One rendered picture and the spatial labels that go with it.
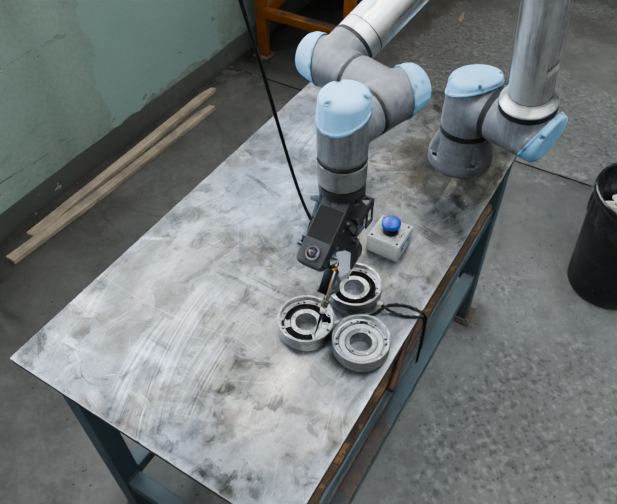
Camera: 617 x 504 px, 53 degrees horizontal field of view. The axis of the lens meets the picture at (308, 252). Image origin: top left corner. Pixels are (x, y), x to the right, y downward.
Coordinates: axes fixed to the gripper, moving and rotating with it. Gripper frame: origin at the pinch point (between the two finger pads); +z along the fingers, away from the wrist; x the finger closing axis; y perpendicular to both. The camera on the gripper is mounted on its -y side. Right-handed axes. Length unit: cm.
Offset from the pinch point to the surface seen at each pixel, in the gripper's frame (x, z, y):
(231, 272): 23.4, 13.1, -0.2
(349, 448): -10.3, 38.2, -10.6
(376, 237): 0.7, 8.7, 19.3
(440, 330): -10, 69, 48
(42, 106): 159, 53, 57
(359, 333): -6.8, 10.5, -2.0
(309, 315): 3.3, 10.9, -2.9
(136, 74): 159, 65, 106
